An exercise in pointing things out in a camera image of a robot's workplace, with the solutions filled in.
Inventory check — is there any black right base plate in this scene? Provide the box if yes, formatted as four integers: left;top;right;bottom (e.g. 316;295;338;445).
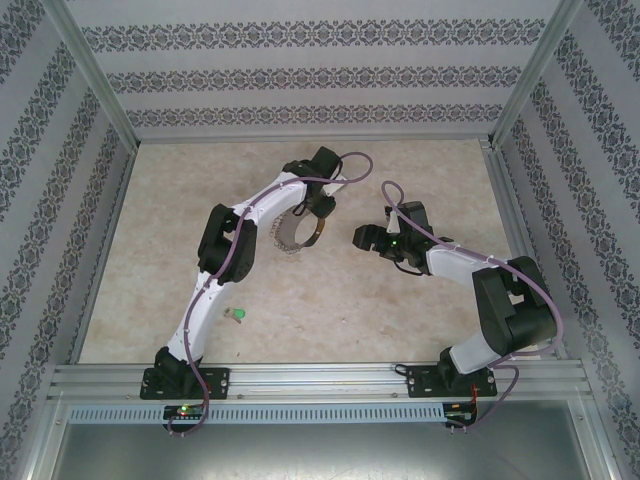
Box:
407;366;499;400

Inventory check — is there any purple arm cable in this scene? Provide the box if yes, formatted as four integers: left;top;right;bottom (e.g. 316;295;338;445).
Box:
380;180;561;435
167;151;377;439

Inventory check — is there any slotted grey cable duct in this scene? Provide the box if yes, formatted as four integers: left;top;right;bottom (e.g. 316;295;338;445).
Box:
67;403;446;425

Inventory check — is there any clear keyring loop with rings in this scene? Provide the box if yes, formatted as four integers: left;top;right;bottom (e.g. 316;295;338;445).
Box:
271;209;327;254

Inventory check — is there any right controller board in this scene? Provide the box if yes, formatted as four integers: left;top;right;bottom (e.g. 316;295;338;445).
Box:
443;401;480;430

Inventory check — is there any controller board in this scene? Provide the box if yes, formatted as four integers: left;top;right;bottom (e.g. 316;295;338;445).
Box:
159;403;209;436
443;401;480;430

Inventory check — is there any aluminium side rail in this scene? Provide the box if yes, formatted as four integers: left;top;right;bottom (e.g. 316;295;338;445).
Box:
479;139;571;361

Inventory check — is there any aluminium mounting rail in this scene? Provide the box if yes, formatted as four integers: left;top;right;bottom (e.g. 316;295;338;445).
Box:
47;362;599;401

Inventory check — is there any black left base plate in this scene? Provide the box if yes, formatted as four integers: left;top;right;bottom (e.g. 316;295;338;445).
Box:
139;367;232;401

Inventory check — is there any left controller board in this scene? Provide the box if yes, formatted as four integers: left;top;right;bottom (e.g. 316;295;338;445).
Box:
159;403;209;436

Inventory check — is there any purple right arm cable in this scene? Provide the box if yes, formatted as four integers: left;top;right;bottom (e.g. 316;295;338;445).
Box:
380;180;561;435

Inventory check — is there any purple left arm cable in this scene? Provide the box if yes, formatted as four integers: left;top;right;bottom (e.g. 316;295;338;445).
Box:
167;151;377;439

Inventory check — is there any aluminium frame post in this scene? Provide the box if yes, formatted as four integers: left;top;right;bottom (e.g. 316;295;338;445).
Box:
39;0;140;151
487;0;586;149

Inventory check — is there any grey metal panel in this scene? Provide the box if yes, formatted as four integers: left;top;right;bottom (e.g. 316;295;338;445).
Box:
49;422;601;480

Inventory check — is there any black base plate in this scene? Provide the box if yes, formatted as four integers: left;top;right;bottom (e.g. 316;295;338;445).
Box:
407;366;499;400
139;367;232;401

